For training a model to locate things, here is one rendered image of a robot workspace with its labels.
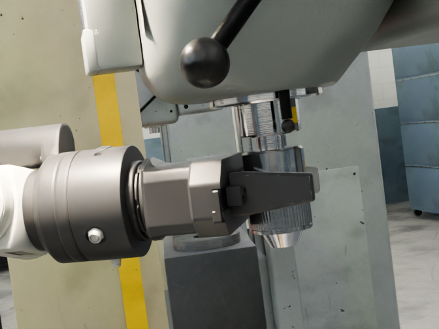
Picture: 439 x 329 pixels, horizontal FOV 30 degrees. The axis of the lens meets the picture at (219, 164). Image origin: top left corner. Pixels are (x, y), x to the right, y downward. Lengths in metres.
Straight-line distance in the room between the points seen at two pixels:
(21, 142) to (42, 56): 1.66
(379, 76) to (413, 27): 9.81
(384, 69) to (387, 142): 0.92
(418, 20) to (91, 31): 0.23
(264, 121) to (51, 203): 0.17
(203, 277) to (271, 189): 0.47
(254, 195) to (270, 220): 0.02
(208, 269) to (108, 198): 0.46
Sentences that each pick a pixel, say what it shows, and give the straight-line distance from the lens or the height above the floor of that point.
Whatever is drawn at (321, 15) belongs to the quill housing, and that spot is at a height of 1.35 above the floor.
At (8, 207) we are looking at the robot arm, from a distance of 0.63.
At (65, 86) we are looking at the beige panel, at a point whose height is 1.45.
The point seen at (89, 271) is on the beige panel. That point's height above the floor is 0.92.
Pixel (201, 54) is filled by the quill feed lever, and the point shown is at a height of 1.33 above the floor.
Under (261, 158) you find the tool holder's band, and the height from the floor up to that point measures 1.26.
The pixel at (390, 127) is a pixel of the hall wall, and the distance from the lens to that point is 10.44.
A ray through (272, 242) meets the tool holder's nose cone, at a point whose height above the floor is 1.20.
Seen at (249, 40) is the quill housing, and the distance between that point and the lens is 0.53.
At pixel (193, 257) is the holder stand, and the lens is 1.04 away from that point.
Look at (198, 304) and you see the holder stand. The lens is 1.05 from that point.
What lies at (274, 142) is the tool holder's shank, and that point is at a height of 1.27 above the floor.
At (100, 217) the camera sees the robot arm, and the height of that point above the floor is 1.24.
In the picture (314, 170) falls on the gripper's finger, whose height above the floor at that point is 1.25.
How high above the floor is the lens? 1.29
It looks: 3 degrees down
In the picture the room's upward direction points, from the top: 7 degrees counter-clockwise
